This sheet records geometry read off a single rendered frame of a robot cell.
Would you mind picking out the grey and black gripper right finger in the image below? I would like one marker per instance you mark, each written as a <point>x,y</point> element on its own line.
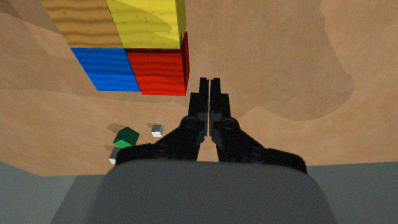
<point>234,145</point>

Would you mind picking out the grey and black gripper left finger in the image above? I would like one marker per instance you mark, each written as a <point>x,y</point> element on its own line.
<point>183,143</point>

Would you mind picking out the blue cube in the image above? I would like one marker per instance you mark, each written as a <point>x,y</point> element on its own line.
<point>109,69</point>

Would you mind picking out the yellow cube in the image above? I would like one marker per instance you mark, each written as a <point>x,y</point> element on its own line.
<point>149,23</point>

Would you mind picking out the red cube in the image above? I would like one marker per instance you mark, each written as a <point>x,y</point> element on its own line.
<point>161,71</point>

